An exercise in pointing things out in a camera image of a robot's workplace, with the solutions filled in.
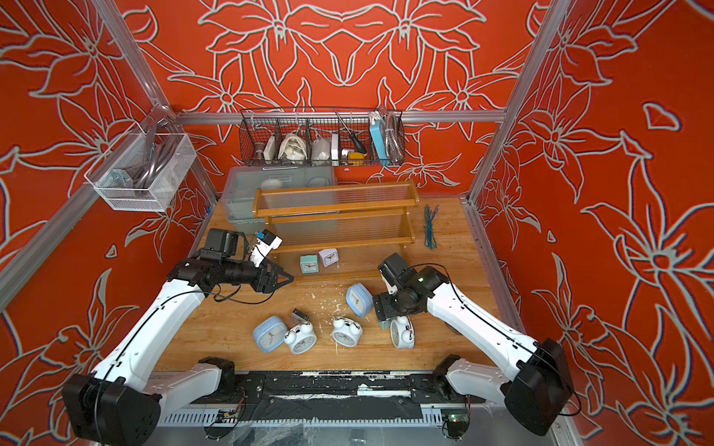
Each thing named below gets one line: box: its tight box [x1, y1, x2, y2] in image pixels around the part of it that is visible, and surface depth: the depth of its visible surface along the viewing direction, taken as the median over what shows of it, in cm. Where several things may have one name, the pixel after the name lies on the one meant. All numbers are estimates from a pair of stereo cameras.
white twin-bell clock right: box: [389, 314, 416, 350], surface depth 77 cm
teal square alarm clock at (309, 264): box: [299, 254, 319, 275], surface depth 94 cm
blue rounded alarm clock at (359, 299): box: [344, 282, 374, 318], surface depth 86 cm
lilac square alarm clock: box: [317, 248, 340, 268], surface depth 96 cm
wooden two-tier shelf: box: [252, 179, 421, 250], surface depth 91 cm
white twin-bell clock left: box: [283, 321, 318, 355], surface depth 77 cm
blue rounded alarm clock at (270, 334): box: [252, 315, 289, 354], surface depth 79 cm
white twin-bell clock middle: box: [331, 315, 363, 348], surface depth 77 cm
